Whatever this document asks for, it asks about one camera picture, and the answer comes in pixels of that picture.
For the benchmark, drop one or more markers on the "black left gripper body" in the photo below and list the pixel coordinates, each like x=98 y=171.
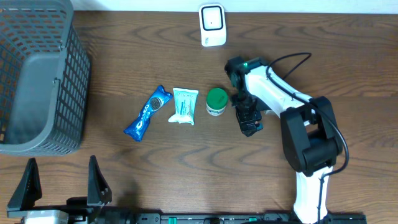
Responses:
x=76 y=214

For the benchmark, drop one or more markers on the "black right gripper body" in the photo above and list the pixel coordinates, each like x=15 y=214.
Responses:
x=245 y=109

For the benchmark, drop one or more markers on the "mint green wipes pack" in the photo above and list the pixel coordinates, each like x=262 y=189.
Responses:
x=185 y=102

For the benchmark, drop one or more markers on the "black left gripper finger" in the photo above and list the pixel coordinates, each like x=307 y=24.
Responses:
x=28 y=190
x=99 y=192

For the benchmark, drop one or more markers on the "green lid white jar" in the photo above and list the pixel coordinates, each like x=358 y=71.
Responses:
x=216 y=101

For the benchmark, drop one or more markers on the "blue Oreo cookie pack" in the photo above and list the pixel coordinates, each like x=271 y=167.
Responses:
x=138 y=127

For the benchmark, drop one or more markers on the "grey plastic mesh basket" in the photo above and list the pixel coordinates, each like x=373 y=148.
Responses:
x=45 y=75

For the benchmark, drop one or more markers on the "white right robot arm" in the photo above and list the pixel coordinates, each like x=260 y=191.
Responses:
x=311 y=139

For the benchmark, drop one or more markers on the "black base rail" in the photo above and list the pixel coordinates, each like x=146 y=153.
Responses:
x=273 y=217

